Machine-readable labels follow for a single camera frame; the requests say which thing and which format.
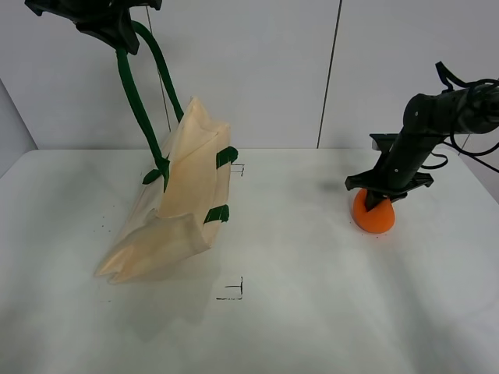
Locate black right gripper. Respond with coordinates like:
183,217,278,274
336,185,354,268
345,132,434,212

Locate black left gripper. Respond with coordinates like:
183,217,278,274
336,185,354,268
24,0,163,55

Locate orange fruit with stem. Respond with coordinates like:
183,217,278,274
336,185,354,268
352,189,395,234

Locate white linen bag green handles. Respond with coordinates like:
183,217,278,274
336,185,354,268
95,21,239,284

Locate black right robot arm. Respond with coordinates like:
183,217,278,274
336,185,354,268
345,79,498,210

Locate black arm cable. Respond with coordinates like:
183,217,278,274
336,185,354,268
428,61,499,175

